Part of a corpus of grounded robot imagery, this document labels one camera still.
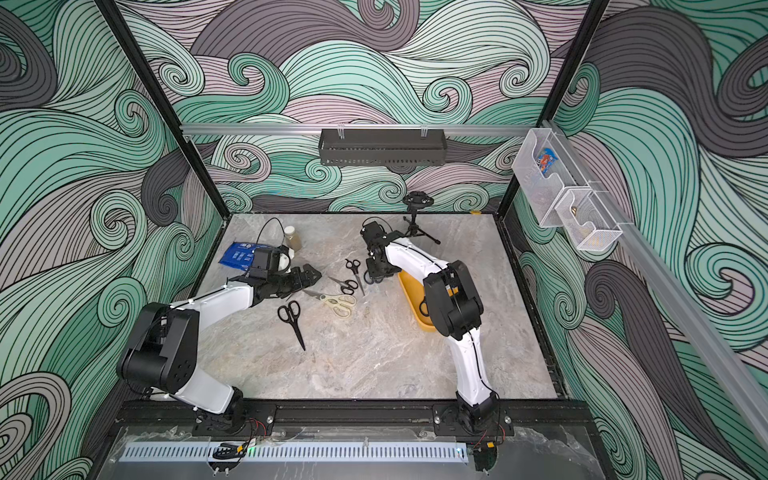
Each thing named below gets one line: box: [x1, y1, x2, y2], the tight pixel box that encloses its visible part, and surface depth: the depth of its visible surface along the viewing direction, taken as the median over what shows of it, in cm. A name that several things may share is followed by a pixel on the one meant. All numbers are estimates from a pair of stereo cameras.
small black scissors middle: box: [327, 276, 359, 295], surface depth 100 cm
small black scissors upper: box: [345, 258, 366, 296], surface depth 106 cm
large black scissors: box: [277, 300, 306, 351], surface depth 94 cm
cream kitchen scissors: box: [303, 290, 357, 318], surface depth 97 cm
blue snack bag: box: [218, 242, 273, 271], surface depth 106 cm
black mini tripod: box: [402, 190, 441, 245], surface depth 92 cm
